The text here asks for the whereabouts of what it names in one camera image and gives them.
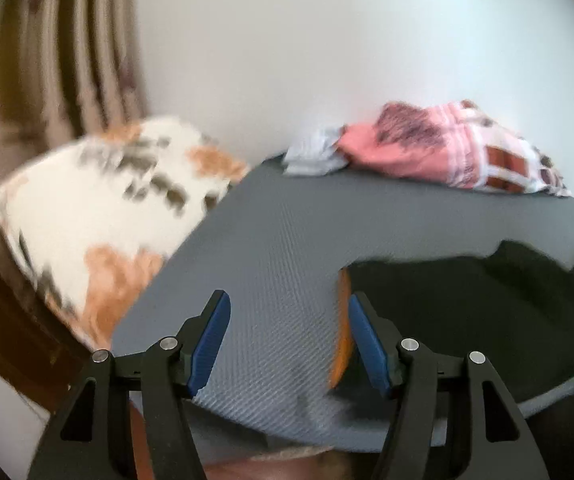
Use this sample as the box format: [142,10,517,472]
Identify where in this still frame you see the black pants orange trim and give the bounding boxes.
[329,240,574,402]

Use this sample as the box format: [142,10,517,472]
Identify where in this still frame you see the grey textured mattress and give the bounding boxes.
[112,160,574,460]

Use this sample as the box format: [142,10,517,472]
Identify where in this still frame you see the dark wooden bed frame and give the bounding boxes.
[0,219,93,413]

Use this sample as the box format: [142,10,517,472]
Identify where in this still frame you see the white orange floral pillow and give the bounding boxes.
[0,117,249,350]

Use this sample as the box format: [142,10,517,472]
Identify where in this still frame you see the pink patterned folded blanket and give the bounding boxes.
[337,100,570,197]

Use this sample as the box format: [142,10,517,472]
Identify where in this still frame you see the white crumpled cloth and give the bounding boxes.
[283,128,349,177]

